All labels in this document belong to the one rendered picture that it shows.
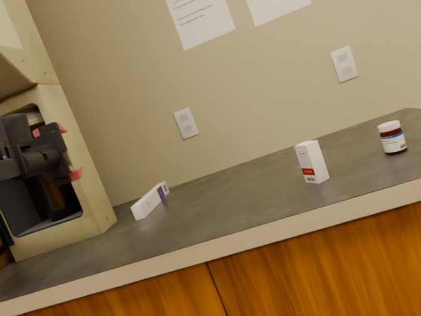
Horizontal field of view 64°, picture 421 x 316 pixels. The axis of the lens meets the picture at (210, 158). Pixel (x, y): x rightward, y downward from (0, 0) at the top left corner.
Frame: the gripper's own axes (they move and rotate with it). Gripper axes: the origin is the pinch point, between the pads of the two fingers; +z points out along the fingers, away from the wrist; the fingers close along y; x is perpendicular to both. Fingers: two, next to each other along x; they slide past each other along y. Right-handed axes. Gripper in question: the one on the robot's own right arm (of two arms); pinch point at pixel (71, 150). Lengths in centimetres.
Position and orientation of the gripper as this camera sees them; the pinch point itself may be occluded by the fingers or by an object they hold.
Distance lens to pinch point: 91.3
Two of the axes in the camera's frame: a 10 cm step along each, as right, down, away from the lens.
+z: 1.4, -1.8, 9.7
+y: -3.4, -9.3, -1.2
